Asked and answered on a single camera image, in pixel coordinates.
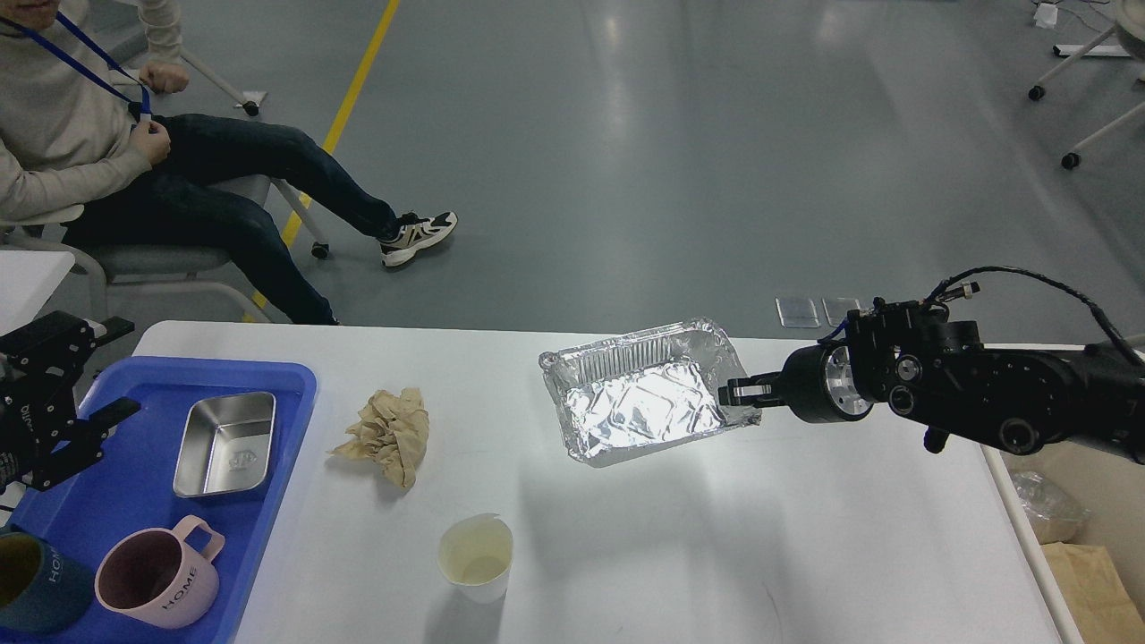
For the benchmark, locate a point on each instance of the aluminium foil tray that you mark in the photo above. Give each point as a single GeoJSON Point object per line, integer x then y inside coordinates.
{"type": "Point", "coordinates": [631, 395]}

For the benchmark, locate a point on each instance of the white side table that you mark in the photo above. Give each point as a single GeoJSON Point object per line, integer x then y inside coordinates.
{"type": "Point", "coordinates": [28, 280]}

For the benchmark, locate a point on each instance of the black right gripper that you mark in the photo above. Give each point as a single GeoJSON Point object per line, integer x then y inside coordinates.
{"type": "Point", "coordinates": [816, 383]}

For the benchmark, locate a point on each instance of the white paper cup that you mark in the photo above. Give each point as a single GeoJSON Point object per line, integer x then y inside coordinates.
{"type": "Point", "coordinates": [475, 556]}

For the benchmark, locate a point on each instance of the seated person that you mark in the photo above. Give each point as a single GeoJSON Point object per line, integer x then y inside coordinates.
{"type": "Point", "coordinates": [134, 179]}

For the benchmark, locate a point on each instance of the rectangular metal tin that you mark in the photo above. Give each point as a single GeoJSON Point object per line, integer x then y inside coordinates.
{"type": "Point", "coordinates": [226, 446]}

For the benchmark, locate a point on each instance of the blue plastic tray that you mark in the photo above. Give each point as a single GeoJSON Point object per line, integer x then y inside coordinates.
{"type": "Point", "coordinates": [131, 488]}

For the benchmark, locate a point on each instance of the white sneaker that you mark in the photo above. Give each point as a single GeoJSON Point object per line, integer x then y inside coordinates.
{"type": "Point", "coordinates": [415, 234]}

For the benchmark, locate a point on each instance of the beige plastic bin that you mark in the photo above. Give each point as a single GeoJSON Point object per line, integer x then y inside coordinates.
{"type": "Point", "coordinates": [1109, 485]}

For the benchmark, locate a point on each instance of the brown paper napkin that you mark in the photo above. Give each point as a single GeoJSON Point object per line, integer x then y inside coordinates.
{"type": "Point", "coordinates": [392, 432]}

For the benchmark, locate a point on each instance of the person's hand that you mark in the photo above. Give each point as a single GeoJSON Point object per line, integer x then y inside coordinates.
{"type": "Point", "coordinates": [152, 140]}

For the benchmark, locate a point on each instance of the pink HOME mug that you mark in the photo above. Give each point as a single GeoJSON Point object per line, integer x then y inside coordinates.
{"type": "Point", "coordinates": [162, 577]}

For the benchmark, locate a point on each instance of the person's other hand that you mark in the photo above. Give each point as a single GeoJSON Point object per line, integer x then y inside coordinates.
{"type": "Point", "coordinates": [164, 77]}

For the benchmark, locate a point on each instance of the grey office chair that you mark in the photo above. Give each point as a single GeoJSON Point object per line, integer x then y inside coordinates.
{"type": "Point", "coordinates": [170, 259]}

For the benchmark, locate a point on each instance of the brown paper bag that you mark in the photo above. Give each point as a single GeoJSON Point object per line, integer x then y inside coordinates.
{"type": "Point", "coordinates": [1099, 604]}

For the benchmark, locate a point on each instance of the clear floor marker right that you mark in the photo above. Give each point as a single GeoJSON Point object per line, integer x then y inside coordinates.
{"type": "Point", "coordinates": [837, 308]}

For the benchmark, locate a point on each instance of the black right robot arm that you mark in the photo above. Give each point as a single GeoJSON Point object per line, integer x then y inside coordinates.
{"type": "Point", "coordinates": [930, 369]}

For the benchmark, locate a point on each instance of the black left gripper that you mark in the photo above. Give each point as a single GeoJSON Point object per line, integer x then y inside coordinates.
{"type": "Point", "coordinates": [43, 439]}

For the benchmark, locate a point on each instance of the dark teal HOME mug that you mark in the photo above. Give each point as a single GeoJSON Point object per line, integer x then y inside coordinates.
{"type": "Point", "coordinates": [42, 590]}

